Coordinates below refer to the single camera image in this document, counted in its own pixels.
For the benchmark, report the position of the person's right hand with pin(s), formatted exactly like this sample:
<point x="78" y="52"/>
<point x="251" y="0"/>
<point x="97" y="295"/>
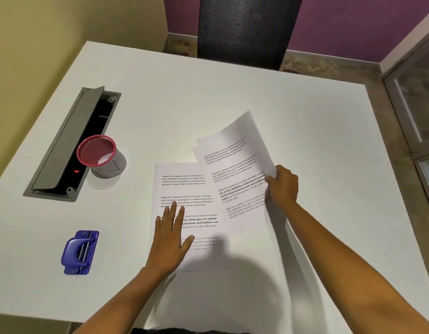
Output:
<point x="284" y="186"/>

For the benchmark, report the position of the person's right thumb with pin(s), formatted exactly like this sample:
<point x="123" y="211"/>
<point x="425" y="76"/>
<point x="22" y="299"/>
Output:
<point x="271" y="178"/>

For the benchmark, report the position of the red mesh pen cup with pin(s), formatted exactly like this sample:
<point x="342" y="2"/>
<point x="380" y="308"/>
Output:
<point x="108" y="166"/>

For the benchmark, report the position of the blue hole punch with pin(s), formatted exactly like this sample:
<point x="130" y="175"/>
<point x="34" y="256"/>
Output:
<point x="78" y="252"/>

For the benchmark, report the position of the person's left thumb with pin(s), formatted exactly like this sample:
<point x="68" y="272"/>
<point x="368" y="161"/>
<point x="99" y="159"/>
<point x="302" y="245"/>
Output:
<point x="187" y="242"/>

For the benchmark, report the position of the person's right forearm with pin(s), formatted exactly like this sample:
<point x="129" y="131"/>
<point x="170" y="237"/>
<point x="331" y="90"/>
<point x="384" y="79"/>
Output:
<point x="353" y="271"/>

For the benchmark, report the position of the person's left little finger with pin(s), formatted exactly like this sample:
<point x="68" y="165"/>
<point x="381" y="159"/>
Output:
<point x="158" y="226"/>

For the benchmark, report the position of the printed paper sheet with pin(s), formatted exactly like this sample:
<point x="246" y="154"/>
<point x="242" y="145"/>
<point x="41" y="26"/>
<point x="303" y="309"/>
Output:
<point x="190" y="191"/>

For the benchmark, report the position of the white framed glass window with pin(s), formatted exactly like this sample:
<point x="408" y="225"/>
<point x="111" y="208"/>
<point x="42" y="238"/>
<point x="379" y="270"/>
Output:
<point x="414" y="100"/>

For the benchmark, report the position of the black mesh chair back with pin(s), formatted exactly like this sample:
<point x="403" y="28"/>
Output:
<point x="245" y="31"/>

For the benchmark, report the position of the lifted printed paper sheets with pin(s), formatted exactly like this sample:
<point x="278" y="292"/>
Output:
<point x="235" y="153"/>

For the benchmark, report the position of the white paper scraps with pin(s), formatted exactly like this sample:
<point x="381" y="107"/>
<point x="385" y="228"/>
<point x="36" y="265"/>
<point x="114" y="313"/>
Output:
<point x="103" y="159"/>

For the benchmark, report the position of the person's left middle finger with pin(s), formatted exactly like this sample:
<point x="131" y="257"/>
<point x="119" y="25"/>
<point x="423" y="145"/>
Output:
<point x="172" y="217"/>

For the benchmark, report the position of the person's left forearm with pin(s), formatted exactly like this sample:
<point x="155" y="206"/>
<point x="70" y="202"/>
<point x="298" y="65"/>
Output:
<point x="131" y="302"/>

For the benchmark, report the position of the person's left hand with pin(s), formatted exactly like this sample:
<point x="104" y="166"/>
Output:
<point x="167" y="246"/>

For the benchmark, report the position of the plain white paper sheet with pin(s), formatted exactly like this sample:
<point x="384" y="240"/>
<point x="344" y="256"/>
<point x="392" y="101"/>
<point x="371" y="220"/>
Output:
<point x="207" y="299"/>

